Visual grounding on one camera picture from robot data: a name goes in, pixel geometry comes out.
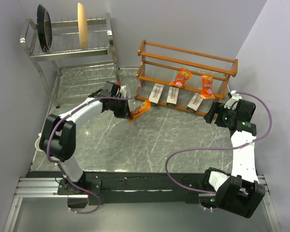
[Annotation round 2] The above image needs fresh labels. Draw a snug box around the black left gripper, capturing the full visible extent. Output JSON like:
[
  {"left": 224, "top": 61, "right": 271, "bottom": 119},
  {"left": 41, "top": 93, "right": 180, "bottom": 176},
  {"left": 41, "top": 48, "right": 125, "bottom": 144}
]
[{"left": 111, "top": 96, "right": 133, "bottom": 119}]

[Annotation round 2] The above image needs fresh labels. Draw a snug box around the white Harry's razor box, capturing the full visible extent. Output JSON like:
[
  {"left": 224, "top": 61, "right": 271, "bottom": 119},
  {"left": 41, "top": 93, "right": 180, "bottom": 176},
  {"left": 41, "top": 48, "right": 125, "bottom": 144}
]
[
  {"left": 148, "top": 83, "right": 164, "bottom": 106},
  {"left": 187, "top": 93, "right": 203, "bottom": 113},
  {"left": 166, "top": 87, "right": 179, "bottom": 107}
]

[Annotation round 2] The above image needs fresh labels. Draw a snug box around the orange BIC razor pack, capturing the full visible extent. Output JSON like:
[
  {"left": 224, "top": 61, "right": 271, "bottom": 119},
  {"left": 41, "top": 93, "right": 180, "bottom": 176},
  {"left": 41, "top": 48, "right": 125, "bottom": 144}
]
[
  {"left": 201, "top": 74, "right": 215, "bottom": 99},
  {"left": 169, "top": 68, "right": 193, "bottom": 88},
  {"left": 129, "top": 100, "right": 151, "bottom": 122}
]

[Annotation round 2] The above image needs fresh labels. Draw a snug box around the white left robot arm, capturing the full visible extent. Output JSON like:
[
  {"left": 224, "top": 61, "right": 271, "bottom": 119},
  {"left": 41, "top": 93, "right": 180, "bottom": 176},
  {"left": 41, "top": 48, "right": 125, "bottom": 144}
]
[{"left": 35, "top": 82, "right": 132, "bottom": 194}]

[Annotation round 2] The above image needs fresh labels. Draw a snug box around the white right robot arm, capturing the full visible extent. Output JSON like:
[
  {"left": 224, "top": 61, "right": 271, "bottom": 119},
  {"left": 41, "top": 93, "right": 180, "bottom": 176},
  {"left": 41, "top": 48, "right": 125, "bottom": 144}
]
[{"left": 202, "top": 90, "right": 265, "bottom": 218}]

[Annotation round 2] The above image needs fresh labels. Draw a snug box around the steel dish rack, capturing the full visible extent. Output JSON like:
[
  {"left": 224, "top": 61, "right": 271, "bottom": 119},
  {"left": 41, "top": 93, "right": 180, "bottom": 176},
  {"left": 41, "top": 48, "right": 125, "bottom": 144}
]
[{"left": 20, "top": 13, "right": 120, "bottom": 108}]

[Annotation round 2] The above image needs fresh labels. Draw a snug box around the white cup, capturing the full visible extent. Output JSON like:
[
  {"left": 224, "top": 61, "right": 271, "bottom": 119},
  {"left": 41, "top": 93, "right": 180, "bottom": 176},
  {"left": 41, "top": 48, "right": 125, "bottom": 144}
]
[{"left": 34, "top": 133, "right": 43, "bottom": 152}]

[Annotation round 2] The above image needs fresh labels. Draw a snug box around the beige plate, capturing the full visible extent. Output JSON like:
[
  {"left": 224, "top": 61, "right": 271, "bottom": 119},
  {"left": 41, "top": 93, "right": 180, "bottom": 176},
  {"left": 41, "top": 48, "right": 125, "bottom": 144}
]
[{"left": 77, "top": 2, "right": 88, "bottom": 50}]

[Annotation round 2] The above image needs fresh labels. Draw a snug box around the black frying pan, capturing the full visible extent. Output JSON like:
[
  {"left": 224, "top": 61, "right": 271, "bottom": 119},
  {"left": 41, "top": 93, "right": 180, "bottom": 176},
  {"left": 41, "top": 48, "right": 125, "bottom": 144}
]
[{"left": 37, "top": 4, "right": 52, "bottom": 53}]

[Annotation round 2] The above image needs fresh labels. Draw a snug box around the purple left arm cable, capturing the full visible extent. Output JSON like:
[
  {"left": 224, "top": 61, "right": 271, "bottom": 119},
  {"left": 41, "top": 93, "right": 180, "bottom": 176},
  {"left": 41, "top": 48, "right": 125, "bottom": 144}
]
[{"left": 46, "top": 76, "right": 143, "bottom": 215}]

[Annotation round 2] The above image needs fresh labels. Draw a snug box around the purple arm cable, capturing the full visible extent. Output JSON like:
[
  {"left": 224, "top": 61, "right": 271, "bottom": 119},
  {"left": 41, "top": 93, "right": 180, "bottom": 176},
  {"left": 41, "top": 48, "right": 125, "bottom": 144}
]
[
  {"left": 46, "top": 76, "right": 143, "bottom": 215},
  {"left": 165, "top": 91, "right": 273, "bottom": 211}
]

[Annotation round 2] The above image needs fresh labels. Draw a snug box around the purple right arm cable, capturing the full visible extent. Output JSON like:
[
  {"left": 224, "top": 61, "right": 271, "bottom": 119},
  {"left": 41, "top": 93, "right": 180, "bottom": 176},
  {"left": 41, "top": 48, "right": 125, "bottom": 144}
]
[{"left": 165, "top": 91, "right": 273, "bottom": 211}]

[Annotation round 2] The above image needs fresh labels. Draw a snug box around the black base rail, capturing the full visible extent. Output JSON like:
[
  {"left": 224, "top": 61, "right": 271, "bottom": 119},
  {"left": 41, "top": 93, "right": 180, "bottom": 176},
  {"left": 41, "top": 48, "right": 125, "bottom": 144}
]
[{"left": 14, "top": 171, "right": 214, "bottom": 209}]

